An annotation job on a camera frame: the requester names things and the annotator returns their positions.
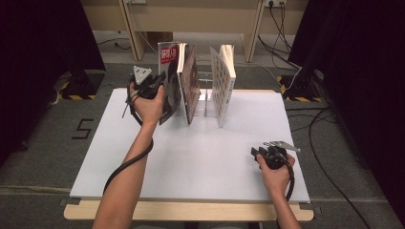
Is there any black cable bundle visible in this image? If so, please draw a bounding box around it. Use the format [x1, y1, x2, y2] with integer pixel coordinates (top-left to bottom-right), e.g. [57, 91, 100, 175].
[257, 0, 302, 72]

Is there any white book with picture grid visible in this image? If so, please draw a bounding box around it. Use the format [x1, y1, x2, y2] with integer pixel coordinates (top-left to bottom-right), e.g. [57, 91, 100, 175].
[209, 44, 237, 129]

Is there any black curtain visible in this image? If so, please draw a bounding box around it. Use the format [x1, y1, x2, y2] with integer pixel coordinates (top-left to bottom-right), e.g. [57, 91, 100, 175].
[287, 0, 405, 220]
[0, 0, 107, 168]

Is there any black stand base striped tape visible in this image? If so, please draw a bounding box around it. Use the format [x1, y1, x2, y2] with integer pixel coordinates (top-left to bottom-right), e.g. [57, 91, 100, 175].
[57, 70, 107, 101]
[276, 73, 325, 103]

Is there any light wooden table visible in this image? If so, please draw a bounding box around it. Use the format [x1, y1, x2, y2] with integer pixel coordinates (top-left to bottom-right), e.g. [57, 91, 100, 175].
[63, 87, 315, 222]

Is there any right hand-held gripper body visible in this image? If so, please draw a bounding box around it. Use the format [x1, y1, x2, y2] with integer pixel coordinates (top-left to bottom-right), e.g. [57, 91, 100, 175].
[260, 140, 302, 171]

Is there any short black floor cable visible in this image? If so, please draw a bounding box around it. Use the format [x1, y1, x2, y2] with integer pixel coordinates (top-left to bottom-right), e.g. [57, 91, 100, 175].
[95, 37, 132, 52]

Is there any dark magazine with red label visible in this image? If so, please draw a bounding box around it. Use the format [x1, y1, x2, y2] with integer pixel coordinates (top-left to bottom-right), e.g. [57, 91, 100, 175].
[157, 41, 183, 126]

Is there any long black floor cable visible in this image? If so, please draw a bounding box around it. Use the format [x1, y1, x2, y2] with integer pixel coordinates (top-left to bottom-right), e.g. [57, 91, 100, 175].
[285, 106, 374, 229]

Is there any clear acrylic book rack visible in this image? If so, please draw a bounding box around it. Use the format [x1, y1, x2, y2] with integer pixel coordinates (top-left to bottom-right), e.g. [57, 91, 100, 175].
[194, 61, 224, 119]

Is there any brown cardboard box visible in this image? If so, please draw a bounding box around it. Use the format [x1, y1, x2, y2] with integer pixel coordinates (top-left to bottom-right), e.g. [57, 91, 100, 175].
[146, 31, 175, 49]

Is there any grey table corner bracket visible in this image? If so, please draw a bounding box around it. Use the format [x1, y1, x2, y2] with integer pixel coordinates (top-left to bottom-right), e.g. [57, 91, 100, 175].
[58, 197, 81, 207]
[299, 202, 323, 215]

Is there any person's right hand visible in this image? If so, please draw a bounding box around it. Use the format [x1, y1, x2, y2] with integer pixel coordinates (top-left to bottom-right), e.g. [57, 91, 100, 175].
[256, 155, 297, 201]

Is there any person's left hand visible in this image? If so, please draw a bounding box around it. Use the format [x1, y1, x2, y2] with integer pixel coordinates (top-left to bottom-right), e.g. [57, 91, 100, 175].
[129, 85, 167, 128]

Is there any thick purple and blue magazine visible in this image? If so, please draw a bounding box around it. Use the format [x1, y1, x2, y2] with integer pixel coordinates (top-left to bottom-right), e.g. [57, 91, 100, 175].
[176, 42, 190, 125]

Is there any thin purple magazine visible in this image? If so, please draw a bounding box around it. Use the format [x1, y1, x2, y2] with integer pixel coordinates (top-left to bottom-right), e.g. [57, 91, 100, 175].
[183, 46, 203, 126]

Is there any white table cover sheet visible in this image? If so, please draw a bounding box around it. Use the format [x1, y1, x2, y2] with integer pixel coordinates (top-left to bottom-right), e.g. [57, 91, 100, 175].
[70, 88, 311, 204]

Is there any white floor cable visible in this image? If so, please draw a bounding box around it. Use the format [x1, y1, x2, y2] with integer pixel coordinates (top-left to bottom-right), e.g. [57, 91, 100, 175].
[138, 30, 303, 94]

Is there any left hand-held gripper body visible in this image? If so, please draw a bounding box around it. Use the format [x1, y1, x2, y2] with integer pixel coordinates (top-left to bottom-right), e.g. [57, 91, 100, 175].
[128, 65, 161, 100]

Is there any beige wooden desk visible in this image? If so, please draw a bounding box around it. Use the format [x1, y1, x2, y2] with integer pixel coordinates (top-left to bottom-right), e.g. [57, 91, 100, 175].
[79, 0, 309, 64]

